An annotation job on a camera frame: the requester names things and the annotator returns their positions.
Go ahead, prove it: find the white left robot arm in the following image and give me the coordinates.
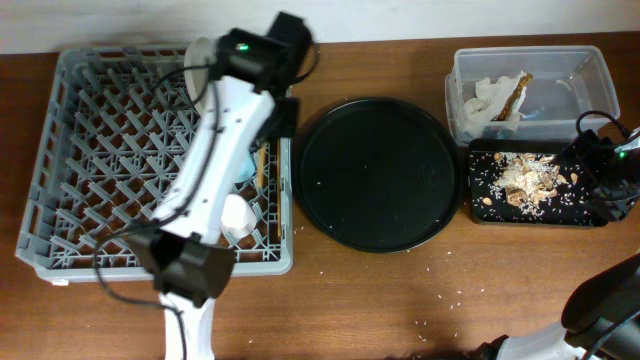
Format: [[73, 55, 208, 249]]
[[98, 12, 315, 359]]

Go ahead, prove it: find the grey dishwasher rack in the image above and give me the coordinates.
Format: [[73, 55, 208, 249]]
[[13, 41, 293, 283]]

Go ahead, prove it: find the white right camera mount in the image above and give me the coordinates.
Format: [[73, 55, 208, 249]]
[[615, 128, 640, 154]]

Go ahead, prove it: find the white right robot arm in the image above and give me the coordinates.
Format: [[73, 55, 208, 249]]
[[470, 130, 639, 360]]

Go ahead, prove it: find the round black tray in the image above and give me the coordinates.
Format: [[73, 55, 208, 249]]
[[292, 97, 464, 253]]

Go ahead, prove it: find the pink cup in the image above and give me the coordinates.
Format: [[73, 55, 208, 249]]
[[221, 194, 257, 239]]

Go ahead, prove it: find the rectangular black tray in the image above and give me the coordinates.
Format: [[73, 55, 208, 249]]
[[469, 139, 608, 228]]

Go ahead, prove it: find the food scraps pile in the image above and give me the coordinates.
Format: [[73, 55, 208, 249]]
[[482, 152, 581, 217]]

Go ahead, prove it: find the light blue cup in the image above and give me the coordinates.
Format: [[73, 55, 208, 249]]
[[235, 151, 256, 184]]

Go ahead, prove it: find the clear plastic bin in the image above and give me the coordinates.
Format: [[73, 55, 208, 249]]
[[445, 45, 620, 146]]

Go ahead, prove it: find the pale green plate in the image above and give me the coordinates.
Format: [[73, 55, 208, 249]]
[[184, 37, 215, 101]]

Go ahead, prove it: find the brown snack wrapper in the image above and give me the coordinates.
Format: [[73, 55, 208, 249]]
[[491, 73, 533, 122]]

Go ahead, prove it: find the crumpled white paper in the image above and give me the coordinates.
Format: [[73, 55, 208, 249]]
[[458, 72, 528, 138]]

